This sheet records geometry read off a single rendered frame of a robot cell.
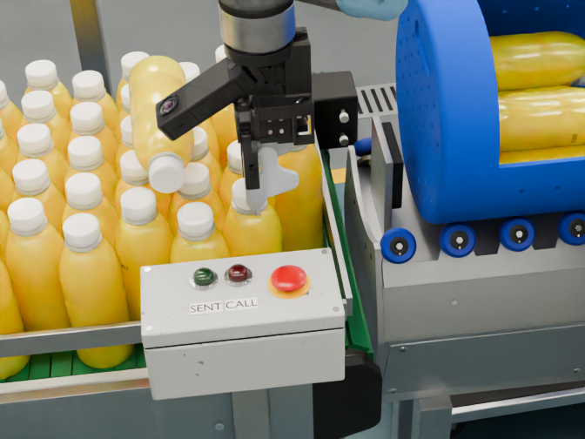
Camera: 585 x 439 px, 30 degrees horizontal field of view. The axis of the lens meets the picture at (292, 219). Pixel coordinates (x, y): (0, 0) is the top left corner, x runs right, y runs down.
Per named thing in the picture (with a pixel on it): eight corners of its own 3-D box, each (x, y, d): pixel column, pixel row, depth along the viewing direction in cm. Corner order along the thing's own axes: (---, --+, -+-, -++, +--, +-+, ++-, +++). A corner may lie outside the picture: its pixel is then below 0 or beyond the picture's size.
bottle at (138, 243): (158, 293, 138) (140, 179, 126) (198, 320, 135) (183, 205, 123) (117, 325, 135) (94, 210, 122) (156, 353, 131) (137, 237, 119)
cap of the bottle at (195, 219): (209, 209, 122) (208, 197, 121) (217, 232, 119) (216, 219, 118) (175, 217, 121) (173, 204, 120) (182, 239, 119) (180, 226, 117)
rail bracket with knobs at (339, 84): (359, 162, 158) (360, 104, 151) (311, 167, 157) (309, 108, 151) (349, 123, 165) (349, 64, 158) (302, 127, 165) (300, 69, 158)
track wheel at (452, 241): (476, 220, 134) (473, 219, 136) (440, 223, 134) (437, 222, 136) (479, 257, 134) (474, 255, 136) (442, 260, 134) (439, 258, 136)
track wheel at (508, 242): (536, 214, 135) (531, 213, 137) (500, 217, 134) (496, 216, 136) (538, 251, 135) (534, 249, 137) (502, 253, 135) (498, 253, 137)
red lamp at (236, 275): (250, 283, 111) (249, 274, 110) (228, 285, 111) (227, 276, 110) (248, 268, 112) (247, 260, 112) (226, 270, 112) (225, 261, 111)
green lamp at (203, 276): (215, 287, 110) (214, 278, 110) (193, 288, 110) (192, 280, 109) (214, 272, 112) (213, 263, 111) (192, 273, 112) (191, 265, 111)
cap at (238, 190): (233, 187, 125) (231, 175, 124) (267, 187, 125) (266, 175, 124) (231, 210, 122) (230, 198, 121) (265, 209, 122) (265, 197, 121)
